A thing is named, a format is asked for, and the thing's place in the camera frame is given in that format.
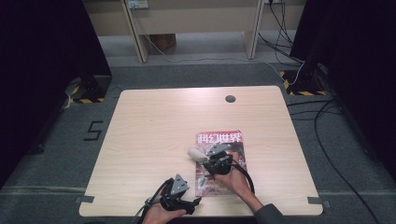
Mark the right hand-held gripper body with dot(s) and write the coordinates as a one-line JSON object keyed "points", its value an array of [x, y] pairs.
{"points": [[219, 163]]}

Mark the person's right hand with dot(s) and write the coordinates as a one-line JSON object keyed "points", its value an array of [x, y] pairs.
{"points": [[233, 180]]}

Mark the white power strip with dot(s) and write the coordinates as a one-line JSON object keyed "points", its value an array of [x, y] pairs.
{"points": [[138, 3]]}

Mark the black curtain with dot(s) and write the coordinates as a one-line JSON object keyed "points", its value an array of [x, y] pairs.
{"points": [[40, 77], [358, 62]]}

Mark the beige cloth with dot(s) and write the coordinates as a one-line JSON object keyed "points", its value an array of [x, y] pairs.
{"points": [[196, 154]]}

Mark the black yellow striped stand base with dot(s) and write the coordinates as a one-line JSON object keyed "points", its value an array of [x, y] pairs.
{"points": [[93, 88], [300, 85]]}

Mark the brown cardboard box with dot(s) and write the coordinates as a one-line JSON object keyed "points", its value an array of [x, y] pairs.
{"points": [[163, 42]]}

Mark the grey tape strip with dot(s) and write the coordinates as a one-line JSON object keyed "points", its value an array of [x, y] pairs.
{"points": [[317, 201], [84, 199]]}

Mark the beige wooden desk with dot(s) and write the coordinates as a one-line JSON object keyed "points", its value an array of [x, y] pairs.
{"points": [[199, 20]]}

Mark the red cover magazine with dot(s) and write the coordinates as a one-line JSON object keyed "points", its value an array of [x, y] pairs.
{"points": [[229, 138]]}

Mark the person's left hand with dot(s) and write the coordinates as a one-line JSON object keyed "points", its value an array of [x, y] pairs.
{"points": [[155, 216]]}

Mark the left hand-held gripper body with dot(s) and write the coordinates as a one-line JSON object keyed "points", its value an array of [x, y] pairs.
{"points": [[174, 199]]}

